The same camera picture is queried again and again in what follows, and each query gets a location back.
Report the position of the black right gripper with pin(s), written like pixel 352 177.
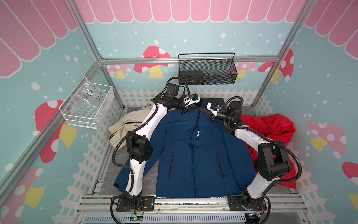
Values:
pixel 209 113

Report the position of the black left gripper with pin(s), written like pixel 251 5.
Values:
pixel 185 108

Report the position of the navy blue jacket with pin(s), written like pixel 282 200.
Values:
pixel 197 158

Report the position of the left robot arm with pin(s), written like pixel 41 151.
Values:
pixel 173 96

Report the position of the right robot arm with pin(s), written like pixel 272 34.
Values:
pixel 272 163

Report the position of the cream beige jacket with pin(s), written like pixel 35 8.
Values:
pixel 127 123

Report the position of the black flat case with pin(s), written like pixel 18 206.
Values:
pixel 219 101

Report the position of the black box in basket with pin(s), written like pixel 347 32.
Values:
pixel 192 77

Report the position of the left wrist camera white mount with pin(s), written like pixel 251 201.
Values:
pixel 192 99

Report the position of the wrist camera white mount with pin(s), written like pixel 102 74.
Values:
pixel 214 108
pixel 192 99

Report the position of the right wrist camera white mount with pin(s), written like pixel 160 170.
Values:
pixel 214 108

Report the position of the black wire mesh basket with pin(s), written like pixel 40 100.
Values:
pixel 218 68

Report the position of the clear wire basket with bags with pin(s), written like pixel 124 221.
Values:
pixel 87 105

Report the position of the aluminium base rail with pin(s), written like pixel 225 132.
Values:
pixel 285 209

